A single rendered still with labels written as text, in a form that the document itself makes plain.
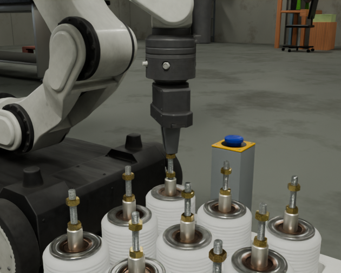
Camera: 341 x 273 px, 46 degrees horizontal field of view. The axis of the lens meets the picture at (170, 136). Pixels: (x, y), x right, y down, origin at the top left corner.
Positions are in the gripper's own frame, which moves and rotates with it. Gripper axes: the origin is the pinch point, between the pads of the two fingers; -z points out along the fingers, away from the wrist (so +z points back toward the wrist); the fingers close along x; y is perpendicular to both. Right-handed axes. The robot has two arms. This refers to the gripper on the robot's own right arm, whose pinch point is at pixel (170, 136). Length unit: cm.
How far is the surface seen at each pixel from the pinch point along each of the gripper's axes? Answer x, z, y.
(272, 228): -18.2, -11.0, -11.6
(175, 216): -4.8, -13.8, 0.5
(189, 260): -21.2, -12.3, 3.2
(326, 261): -19.0, -18.3, -22.0
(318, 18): 635, 22, -481
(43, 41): 295, 2, 26
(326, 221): 22, -36, -54
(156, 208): -3.1, -12.6, 3.6
